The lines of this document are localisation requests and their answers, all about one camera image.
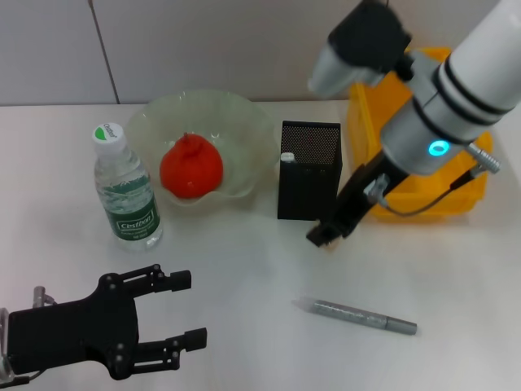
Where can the black mesh pen holder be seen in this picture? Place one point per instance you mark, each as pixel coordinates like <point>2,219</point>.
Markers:
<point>309,191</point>

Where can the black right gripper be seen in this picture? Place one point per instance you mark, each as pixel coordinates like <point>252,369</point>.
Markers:
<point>358,199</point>

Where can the mint green pen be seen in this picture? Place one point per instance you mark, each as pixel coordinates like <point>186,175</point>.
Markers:
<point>287,157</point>

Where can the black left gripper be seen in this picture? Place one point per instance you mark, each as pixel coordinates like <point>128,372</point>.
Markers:
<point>77,334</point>

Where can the yellow plastic bin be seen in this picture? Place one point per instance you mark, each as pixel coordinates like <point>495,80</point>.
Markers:
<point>456,195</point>

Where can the pale green glass fruit plate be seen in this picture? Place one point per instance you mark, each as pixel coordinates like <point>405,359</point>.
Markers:
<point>244,134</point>

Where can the orange fruit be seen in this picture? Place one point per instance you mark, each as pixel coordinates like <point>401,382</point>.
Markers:
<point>191,167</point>

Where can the silver grey marker pen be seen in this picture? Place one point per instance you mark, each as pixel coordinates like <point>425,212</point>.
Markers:
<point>354,315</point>

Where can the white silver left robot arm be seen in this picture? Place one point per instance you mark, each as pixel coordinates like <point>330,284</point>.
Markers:
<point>3,346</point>

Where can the clear green-label water bottle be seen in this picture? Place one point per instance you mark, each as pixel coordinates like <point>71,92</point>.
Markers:
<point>130,195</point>

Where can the right wrist camera housing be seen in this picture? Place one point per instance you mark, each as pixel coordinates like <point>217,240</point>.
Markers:
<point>362,45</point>

